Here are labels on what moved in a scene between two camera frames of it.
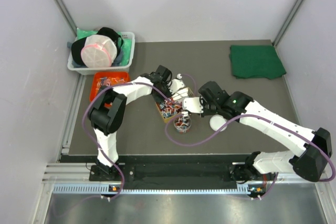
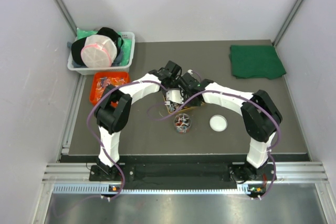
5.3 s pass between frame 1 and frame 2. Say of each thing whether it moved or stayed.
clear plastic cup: stayed
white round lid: stayed
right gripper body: moved
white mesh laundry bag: stayed
